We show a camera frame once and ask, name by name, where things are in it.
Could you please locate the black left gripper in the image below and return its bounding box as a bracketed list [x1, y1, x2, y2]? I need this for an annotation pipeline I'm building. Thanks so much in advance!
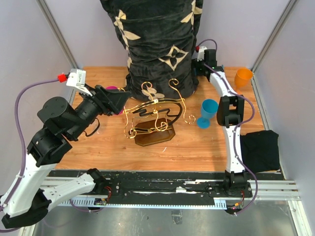
[69, 83, 132, 139]

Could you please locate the magenta wine glass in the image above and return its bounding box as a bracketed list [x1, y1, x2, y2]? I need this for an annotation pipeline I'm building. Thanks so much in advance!
[105, 86, 126, 115]

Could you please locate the orange wine glass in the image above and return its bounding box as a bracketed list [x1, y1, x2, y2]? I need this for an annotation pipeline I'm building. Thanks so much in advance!
[234, 67, 253, 95]

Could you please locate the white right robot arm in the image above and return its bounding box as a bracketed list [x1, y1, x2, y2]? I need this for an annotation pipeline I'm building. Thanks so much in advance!
[192, 46, 252, 197]

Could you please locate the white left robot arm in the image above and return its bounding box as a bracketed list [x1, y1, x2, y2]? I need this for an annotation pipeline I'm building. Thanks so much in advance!
[0, 85, 131, 232]

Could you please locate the black floral plush blanket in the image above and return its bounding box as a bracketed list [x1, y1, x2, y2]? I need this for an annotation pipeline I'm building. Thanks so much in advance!
[100, 0, 203, 101]

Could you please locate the black cloth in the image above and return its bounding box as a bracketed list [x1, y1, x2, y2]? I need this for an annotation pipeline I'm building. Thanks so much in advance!
[240, 130, 280, 174]

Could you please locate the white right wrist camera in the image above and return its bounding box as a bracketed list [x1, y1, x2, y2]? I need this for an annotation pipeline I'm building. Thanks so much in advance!
[195, 46, 207, 62]

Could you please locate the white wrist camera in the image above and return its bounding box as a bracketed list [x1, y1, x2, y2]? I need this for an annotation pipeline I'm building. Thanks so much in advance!
[195, 46, 207, 62]
[57, 69, 92, 96]

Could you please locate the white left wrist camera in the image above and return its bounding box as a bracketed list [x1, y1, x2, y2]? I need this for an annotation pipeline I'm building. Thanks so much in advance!
[57, 69, 92, 96]

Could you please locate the gold wire wine glass rack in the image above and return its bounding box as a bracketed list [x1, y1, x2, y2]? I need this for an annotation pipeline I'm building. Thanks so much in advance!
[122, 78, 196, 147]

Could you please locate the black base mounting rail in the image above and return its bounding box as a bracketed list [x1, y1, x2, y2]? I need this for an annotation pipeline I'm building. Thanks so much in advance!
[49, 169, 249, 205]

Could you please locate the aluminium frame post right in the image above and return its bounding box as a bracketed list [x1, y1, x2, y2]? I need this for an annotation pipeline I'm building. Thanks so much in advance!
[250, 0, 300, 73]

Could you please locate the aluminium frame post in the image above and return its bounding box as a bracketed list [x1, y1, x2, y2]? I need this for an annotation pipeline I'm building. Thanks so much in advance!
[250, 0, 300, 73]
[36, 0, 80, 68]

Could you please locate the aluminium frame post left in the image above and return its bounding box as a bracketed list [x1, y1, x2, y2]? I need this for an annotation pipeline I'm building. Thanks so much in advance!
[36, 0, 80, 68]

